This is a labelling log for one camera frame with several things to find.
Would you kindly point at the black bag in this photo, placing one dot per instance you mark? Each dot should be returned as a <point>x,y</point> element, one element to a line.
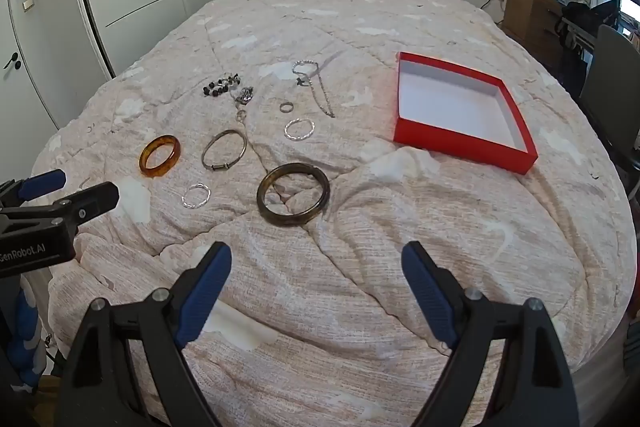
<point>585,14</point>

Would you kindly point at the white door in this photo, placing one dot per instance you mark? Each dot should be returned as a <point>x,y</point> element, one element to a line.
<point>30,72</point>

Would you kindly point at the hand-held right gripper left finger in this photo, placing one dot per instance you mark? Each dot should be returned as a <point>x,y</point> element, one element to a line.
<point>202,294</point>

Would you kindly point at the red shallow cardboard box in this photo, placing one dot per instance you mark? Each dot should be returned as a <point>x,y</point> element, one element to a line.
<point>460,107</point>

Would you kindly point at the amber resin bangle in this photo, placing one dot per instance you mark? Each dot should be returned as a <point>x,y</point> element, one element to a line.
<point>150,172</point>

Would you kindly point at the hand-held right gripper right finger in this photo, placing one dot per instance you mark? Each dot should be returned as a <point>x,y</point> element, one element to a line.
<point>430,297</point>

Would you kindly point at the dark brown bangle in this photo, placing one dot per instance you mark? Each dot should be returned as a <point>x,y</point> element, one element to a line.
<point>292,219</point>

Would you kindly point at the thin silver bangle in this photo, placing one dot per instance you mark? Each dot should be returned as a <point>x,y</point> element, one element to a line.
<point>224,166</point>

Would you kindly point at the grey office chair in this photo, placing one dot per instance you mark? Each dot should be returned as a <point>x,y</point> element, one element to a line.
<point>607,72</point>

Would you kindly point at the twisted silver hoop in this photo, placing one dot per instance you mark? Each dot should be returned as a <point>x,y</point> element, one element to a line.
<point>299,138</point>
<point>195,207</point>

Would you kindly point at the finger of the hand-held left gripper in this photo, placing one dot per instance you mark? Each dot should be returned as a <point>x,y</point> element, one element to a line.
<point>95,202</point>
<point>45,184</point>

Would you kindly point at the wooden dresser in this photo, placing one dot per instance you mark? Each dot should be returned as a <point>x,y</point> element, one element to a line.
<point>530,19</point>

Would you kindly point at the light switch by door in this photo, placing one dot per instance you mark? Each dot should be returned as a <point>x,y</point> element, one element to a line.
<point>28,2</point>

